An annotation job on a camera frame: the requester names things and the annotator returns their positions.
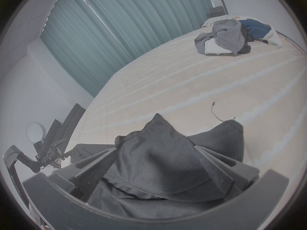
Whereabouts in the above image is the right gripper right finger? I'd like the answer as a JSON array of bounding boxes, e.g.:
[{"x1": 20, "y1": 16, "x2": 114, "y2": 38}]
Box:
[{"x1": 194, "y1": 145, "x2": 260, "y2": 192}]

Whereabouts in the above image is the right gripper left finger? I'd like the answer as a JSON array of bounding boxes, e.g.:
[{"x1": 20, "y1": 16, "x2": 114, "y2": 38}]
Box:
[{"x1": 51, "y1": 148, "x2": 118, "y2": 202}]

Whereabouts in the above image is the black T-shirt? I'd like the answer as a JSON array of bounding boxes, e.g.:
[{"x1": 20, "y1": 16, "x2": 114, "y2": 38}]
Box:
[{"x1": 72, "y1": 102, "x2": 245, "y2": 219}]

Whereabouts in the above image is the pile of clothes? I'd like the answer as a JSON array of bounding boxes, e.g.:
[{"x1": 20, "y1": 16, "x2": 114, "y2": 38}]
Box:
[{"x1": 194, "y1": 18, "x2": 282, "y2": 56}]

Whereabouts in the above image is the black dressing table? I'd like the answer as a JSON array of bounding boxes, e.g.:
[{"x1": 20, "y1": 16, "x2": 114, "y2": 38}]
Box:
[{"x1": 44, "y1": 119, "x2": 62, "y2": 146}]

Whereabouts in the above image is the bed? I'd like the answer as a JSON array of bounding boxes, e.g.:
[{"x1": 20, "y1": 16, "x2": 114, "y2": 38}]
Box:
[{"x1": 58, "y1": 0, "x2": 307, "y2": 184}]

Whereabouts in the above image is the blue-green curtain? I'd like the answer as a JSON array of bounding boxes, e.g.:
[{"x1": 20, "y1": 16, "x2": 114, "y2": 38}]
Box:
[
  {"x1": 72, "y1": 0, "x2": 213, "y2": 62},
  {"x1": 39, "y1": 0, "x2": 131, "y2": 98}
]

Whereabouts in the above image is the white printed pillow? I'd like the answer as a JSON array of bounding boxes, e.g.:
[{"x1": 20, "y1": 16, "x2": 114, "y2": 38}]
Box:
[{"x1": 201, "y1": 15, "x2": 259, "y2": 28}]

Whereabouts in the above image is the grey bedside table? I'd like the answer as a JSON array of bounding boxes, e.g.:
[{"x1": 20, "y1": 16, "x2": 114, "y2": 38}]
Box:
[{"x1": 206, "y1": 6, "x2": 224, "y2": 19}]

